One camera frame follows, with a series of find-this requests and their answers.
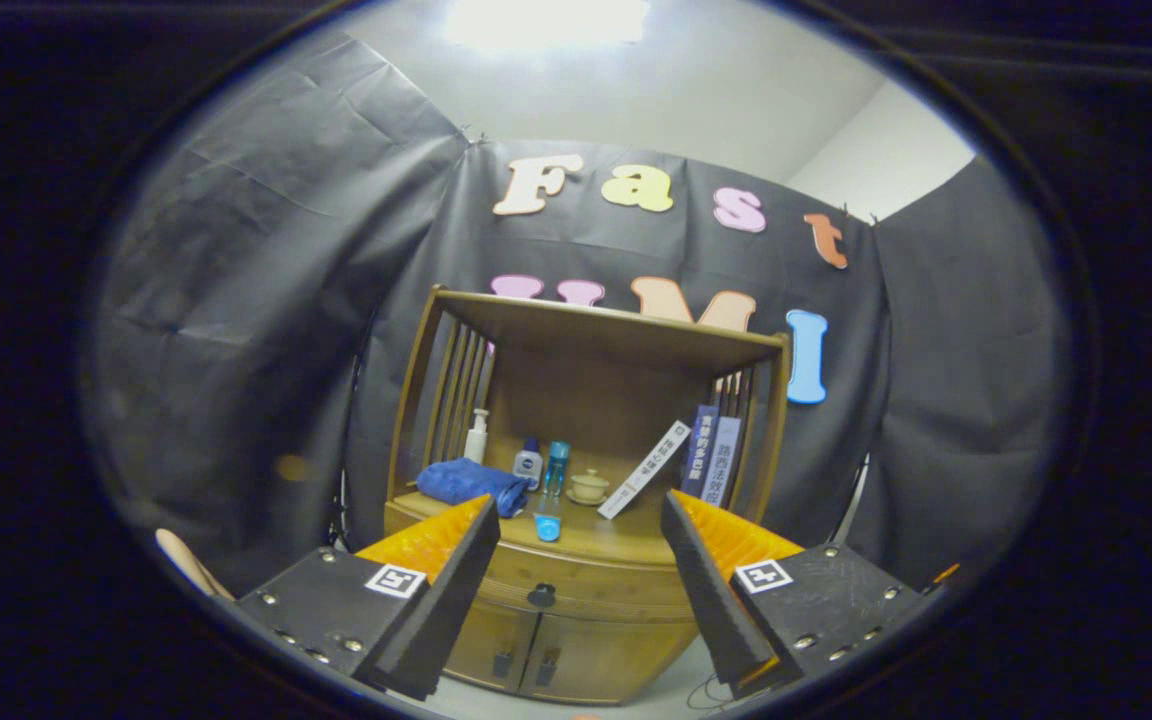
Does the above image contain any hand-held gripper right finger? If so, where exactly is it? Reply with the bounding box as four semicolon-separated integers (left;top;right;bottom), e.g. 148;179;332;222
660;489;937;701

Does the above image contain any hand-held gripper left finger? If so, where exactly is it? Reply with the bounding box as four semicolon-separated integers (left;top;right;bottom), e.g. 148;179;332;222
234;494;502;702

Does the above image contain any wooden cabinet door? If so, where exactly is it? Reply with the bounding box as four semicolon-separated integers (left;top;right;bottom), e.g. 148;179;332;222
519;612;699;705
441;600;544;693

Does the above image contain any wooden countertop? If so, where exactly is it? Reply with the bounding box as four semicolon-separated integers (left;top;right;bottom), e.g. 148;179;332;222
386;487;727;566

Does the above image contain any wooden cabinet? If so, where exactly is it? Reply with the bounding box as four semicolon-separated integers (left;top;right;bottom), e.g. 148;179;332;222
384;285;792;705

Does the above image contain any blue folded towel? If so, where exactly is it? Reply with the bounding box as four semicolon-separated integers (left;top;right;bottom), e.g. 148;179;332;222
416;458;530;519

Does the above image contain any light purple book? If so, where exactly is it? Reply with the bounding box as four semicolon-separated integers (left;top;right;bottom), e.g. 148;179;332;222
701;416;743;506

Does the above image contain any white book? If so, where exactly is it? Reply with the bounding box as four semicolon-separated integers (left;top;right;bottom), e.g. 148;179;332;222
597;420;692;521

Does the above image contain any dark blue book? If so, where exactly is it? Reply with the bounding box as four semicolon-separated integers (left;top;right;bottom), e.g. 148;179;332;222
679;404;720;498

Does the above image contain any white bottle with blue cap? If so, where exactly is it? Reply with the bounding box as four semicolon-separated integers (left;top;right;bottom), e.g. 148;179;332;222
513;437;544;491

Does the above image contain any beige lidded teacup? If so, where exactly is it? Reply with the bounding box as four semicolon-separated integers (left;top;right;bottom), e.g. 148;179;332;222
566;469;612;506

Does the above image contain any beige curved chair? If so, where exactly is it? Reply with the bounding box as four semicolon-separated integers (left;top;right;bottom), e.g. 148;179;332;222
156;528;235;603

